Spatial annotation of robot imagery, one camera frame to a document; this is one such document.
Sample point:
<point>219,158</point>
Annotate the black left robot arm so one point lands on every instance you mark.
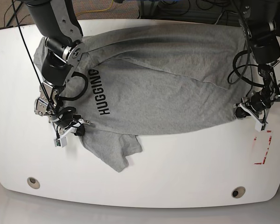
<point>259,21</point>

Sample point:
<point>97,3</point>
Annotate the grey t-shirt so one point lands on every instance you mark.
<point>153,80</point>

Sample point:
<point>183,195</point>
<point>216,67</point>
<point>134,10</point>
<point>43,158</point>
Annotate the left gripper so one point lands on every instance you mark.
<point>256,106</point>

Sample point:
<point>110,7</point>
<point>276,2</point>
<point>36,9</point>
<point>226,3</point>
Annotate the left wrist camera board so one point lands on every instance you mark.
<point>260,126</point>

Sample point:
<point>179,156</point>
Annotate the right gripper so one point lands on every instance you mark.
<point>69,124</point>

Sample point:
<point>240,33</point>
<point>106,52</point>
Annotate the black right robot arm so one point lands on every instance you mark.
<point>56,21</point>

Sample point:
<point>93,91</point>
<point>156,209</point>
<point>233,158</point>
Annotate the table cable grommet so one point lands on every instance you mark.
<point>33,183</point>
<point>238,192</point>

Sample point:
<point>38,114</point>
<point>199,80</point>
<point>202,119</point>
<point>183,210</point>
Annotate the left table cable grommet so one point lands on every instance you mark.
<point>33,183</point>

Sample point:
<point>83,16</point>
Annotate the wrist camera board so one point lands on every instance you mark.
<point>60,142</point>
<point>260,126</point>

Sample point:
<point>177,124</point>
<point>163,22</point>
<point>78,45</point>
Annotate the right table cable grommet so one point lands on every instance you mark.
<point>238,192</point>

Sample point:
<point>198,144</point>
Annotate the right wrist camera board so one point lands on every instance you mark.
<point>60,142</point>

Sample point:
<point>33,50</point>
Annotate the red tape marking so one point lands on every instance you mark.
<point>260,147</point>

